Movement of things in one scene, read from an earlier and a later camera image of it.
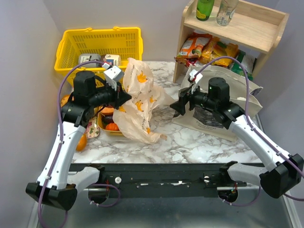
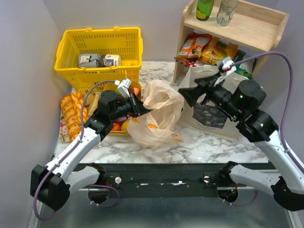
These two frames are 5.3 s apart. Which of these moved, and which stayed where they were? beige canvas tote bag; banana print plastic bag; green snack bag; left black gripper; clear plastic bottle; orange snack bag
Moved: banana print plastic bag; left black gripper
Stayed: clear plastic bottle; orange snack bag; beige canvas tote bag; green snack bag
